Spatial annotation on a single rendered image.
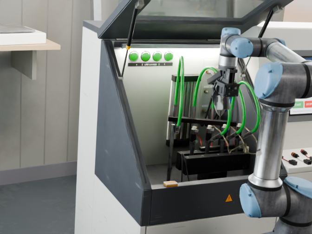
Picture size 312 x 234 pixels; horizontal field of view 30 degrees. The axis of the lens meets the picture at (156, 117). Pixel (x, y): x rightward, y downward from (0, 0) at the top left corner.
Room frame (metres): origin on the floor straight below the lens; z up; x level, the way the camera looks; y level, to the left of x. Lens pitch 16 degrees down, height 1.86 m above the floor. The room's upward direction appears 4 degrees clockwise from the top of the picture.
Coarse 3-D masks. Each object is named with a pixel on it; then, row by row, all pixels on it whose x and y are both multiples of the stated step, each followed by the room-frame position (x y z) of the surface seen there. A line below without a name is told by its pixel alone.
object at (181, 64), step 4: (180, 56) 2.55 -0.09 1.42; (180, 60) 2.60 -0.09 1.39; (180, 64) 2.62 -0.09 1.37; (180, 68) 2.64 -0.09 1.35; (176, 80) 2.67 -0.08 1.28; (176, 84) 2.67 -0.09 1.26; (176, 88) 2.68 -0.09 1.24; (176, 92) 2.68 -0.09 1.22; (180, 92) 2.33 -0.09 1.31; (176, 96) 2.68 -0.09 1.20; (180, 96) 2.32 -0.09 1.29; (176, 100) 2.68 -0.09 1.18; (180, 100) 2.32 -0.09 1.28; (176, 104) 2.68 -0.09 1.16; (180, 104) 2.31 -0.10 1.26; (180, 108) 2.31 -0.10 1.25; (180, 112) 2.31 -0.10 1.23; (180, 116) 2.31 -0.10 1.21; (180, 120) 2.32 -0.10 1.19; (180, 124) 2.35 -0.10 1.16
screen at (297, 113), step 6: (300, 54) 2.82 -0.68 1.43; (306, 54) 2.84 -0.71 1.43; (300, 102) 2.77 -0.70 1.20; (306, 102) 2.79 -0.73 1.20; (294, 108) 2.75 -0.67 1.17; (300, 108) 2.76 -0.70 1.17; (306, 108) 2.78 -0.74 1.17; (288, 114) 2.73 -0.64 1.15; (294, 114) 2.74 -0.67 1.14; (300, 114) 2.76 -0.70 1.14; (306, 114) 2.77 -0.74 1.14; (288, 120) 2.72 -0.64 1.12; (294, 120) 2.74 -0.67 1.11; (300, 120) 2.75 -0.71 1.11; (306, 120) 2.77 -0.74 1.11
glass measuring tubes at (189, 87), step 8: (184, 80) 2.75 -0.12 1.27; (192, 80) 2.77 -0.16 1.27; (184, 88) 2.76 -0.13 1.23; (192, 88) 2.80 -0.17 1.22; (184, 96) 2.79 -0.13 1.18; (192, 96) 2.80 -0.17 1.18; (184, 104) 2.79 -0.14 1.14; (192, 104) 2.79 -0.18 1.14; (184, 112) 2.79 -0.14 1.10; (168, 128) 2.75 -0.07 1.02; (184, 128) 2.77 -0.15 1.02; (168, 136) 2.75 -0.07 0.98; (176, 136) 2.76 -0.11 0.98; (184, 136) 2.77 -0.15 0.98; (168, 144) 2.74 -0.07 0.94; (176, 144) 2.75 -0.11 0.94; (184, 144) 2.76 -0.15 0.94
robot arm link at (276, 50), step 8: (264, 40) 2.23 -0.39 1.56; (272, 40) 2.22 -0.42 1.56; (280, 40) 2.24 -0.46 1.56; (264, 48) 2.21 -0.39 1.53; (272, 48) 2.16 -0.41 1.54; (280, 48) 2.13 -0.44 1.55; (264, 56) 2.23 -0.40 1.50; (272, 56) 2.14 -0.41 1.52; (280, 56) 2.08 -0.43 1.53; (288, 56) 2.04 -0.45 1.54; (296, 56) 2.03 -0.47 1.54
